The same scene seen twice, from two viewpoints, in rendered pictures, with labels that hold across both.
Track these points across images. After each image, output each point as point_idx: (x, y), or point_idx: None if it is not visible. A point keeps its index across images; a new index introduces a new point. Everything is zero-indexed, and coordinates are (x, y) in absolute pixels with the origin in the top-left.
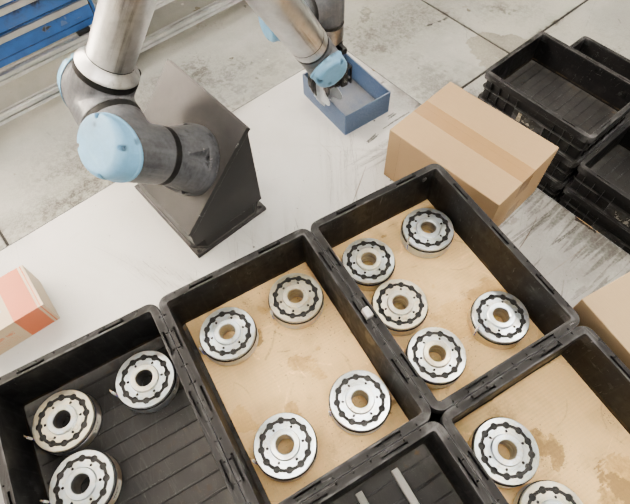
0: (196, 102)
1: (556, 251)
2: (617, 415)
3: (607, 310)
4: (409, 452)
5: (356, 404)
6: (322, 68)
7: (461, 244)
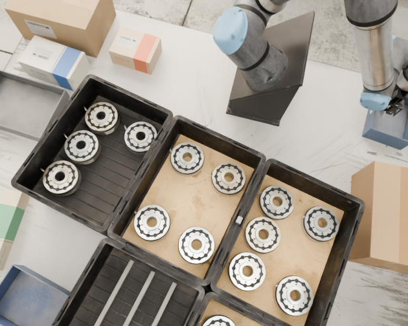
0: (298, 46)
1: (377, 310)
2: None
3: None
4: (188, 286)
5: (195, 244)
6: (368, 96)
7: (328, 248)
